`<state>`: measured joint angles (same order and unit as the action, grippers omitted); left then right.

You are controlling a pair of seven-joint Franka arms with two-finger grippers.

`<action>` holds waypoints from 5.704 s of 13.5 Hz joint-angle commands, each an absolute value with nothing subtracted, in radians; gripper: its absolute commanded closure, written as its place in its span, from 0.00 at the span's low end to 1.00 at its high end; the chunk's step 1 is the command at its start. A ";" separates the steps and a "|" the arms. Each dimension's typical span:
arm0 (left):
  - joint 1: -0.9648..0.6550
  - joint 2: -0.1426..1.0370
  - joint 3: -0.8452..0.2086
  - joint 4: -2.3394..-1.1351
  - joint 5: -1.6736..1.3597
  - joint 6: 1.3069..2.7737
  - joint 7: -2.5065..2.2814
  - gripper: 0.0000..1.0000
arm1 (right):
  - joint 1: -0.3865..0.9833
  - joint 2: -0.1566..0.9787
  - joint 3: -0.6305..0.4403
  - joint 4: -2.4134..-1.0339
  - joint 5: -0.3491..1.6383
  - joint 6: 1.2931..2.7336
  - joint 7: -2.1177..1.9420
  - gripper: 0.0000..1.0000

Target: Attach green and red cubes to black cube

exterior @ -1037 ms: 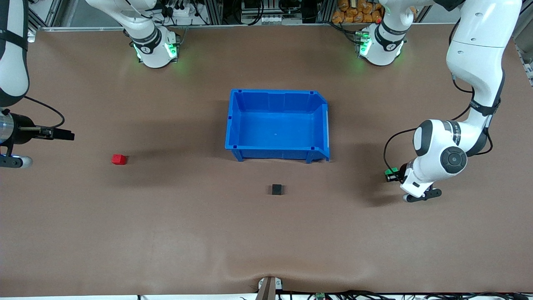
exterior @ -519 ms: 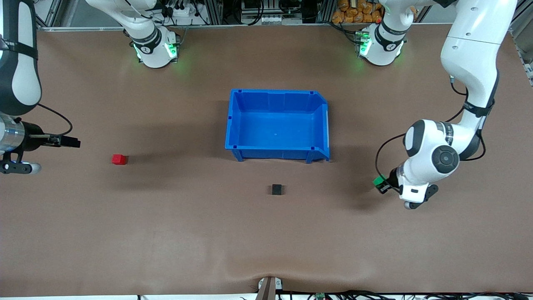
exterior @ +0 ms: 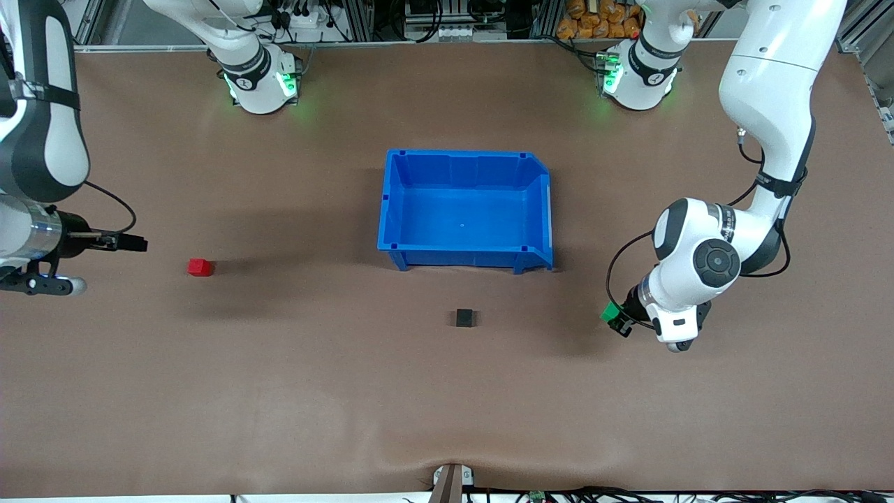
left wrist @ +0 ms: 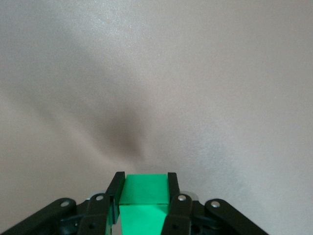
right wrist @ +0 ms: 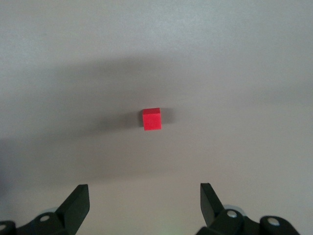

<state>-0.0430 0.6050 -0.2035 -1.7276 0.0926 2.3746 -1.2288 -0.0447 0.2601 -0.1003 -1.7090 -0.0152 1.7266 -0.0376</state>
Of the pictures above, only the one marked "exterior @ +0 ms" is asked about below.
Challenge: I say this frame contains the blue plastic storage bin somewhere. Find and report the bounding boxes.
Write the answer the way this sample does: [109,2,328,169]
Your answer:
[377,149,555,275]

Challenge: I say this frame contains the orange objects pile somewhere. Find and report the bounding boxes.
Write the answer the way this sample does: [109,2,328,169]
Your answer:
[557,0,645,40]

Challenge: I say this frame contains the white power strip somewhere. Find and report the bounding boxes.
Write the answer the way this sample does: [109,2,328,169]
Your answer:
[276,6,335,30]

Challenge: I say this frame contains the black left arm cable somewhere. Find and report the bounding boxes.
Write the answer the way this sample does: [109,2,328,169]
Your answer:
[606,126,793,329]

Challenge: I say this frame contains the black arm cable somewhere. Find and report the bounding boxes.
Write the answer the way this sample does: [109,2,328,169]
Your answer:
[84,180,138,235]
[606,126,793,329]

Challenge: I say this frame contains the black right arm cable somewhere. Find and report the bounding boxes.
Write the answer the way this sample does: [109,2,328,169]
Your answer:
[84,180,138,235]

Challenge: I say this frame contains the aluminium frame post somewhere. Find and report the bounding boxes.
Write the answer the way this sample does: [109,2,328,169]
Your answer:
[835,0,894,53]
[334,0,378,43]
[73,0,112,46]
[529,0,561,40]

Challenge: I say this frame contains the black base cable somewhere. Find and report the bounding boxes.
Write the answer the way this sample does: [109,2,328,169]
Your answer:
[552,35,605,71]

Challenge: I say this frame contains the aluminium table edge rail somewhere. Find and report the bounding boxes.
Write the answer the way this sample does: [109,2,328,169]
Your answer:
[73,36,741,53]

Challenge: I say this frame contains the perforated aluminium side rail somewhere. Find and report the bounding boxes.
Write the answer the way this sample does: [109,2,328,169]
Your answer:
[865,70,894,147]

